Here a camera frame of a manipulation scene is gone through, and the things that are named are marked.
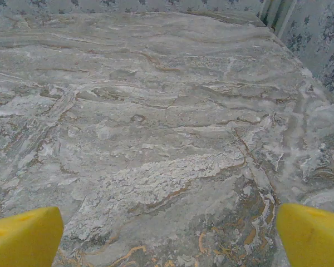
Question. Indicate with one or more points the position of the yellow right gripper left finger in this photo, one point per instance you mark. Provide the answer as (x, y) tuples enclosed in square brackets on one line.
[(22, 239)]

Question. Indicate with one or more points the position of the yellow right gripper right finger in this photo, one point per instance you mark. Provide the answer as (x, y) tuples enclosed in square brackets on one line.
[(311, 236)]

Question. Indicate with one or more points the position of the aluminium frame post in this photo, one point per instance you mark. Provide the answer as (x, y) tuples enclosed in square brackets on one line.
[(278, 16)]

